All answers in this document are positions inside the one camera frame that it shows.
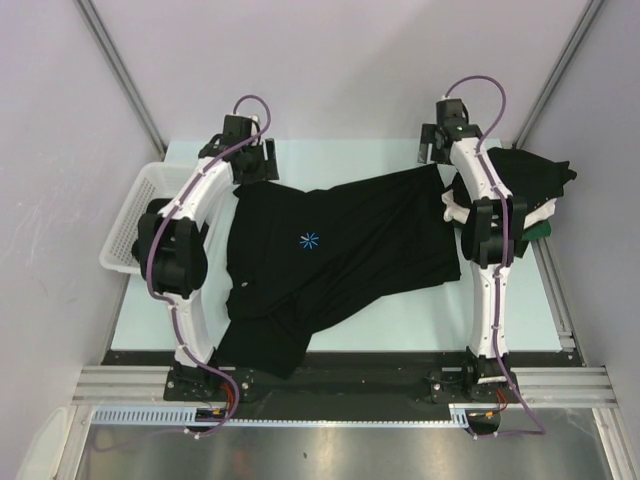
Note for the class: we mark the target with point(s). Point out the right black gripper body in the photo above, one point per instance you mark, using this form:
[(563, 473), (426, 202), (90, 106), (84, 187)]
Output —
[(429, 135)]

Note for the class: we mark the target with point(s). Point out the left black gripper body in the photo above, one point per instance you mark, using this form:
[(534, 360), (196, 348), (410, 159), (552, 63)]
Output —
[(258, 169)]

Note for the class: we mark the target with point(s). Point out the white plastic laundry basket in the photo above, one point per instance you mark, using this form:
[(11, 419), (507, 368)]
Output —
[(125, 220)]

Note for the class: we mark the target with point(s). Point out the black t-shirt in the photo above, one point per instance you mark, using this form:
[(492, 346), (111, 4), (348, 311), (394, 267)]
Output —
[(302, 262), (533, 178)]

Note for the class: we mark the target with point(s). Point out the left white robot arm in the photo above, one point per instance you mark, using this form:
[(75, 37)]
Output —
[(194, 347)]

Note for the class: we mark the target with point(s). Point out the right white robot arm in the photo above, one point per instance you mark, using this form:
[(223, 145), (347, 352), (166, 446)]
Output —
[(494, 223)]

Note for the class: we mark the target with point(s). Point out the white folded t-shirt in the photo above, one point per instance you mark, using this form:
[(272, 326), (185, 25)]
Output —
[(455, 212)]

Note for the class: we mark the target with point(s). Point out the green folded t-shirt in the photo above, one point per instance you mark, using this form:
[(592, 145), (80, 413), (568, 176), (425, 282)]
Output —
[(537, 231)]

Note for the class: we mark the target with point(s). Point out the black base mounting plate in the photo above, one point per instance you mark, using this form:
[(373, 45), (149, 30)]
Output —
[(329, 389)]

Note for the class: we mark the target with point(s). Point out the right aluminium frame post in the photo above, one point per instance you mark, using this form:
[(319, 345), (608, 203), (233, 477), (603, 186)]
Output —
[(568, 53)]

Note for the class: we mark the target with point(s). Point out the aluminium frame post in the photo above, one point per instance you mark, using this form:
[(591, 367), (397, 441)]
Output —
[(121, 73), (568, 53)]

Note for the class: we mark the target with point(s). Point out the left aluminium frame post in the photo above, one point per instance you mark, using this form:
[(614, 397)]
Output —
[(121, 73)]

